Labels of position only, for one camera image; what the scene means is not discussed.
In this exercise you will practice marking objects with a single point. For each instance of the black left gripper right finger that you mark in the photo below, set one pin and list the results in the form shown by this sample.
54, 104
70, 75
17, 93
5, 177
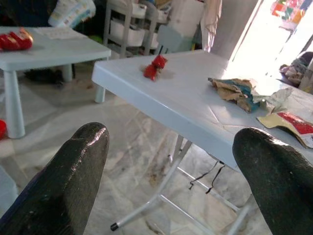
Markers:
281, 186

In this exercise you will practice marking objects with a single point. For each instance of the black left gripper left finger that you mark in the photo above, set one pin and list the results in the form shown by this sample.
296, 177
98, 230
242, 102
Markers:
61, 186

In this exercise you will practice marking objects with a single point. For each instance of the beige red card wrapper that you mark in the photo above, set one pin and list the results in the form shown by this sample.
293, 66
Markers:
293, 126

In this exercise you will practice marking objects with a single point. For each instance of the small red round toy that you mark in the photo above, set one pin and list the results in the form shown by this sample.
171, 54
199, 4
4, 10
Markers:
2, 129

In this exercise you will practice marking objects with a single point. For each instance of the crumpled brown teal paper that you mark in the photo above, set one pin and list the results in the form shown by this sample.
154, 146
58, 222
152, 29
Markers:
232, 91

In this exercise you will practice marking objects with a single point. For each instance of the pile of clothes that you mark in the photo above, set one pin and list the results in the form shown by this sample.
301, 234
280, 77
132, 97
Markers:
297, 69

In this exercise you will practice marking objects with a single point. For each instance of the white plastic folding table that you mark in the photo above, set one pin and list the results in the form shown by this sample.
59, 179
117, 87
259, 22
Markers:
185, 100

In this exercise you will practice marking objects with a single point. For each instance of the small white kids table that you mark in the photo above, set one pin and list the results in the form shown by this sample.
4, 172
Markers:
61, 51

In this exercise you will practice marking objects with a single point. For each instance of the small crumpled red wrapper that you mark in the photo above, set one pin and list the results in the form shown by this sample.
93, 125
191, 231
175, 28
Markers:
154, 68

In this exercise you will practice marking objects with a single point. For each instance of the shiny red snack wrapper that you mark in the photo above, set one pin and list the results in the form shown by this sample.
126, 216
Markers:
14, 41

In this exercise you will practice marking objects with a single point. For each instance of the white printed paper sheet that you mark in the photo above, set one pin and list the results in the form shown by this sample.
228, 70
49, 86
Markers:
58, 33

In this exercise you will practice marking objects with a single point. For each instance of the white shelf trolley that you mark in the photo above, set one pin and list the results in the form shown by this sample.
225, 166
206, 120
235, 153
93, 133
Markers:
127, 34

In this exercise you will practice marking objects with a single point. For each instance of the white printed diaper pack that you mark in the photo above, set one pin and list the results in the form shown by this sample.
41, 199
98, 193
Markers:
71, 12

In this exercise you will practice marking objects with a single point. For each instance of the colourful patterned mat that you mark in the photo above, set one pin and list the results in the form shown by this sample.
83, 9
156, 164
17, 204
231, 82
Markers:
288, 11

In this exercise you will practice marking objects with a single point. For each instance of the hanging pale cloth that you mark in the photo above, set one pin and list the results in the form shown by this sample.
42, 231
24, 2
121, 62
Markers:
211, 22

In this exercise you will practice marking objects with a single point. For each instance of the pale blue kids chair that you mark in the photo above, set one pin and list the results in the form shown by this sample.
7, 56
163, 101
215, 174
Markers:
170, 36

